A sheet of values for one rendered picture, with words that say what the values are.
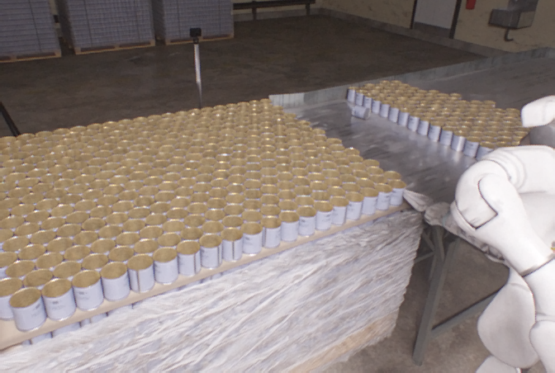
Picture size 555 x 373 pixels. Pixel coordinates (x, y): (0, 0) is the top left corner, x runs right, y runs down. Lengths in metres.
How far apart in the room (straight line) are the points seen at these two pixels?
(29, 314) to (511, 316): 1.16
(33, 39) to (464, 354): 7.61
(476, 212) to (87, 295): 0.93
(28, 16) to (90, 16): 0.94
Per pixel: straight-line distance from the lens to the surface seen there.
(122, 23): 8.80
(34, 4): 8.46
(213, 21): 9.34
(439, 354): 2.76
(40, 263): 1.38
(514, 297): 1.25
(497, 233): 0.99
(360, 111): 2.54
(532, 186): 1.12
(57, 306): 1.25
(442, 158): 2.24
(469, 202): 0.99
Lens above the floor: 2.01
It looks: 29 degrees down
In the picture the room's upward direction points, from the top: 1 degrees clockwise
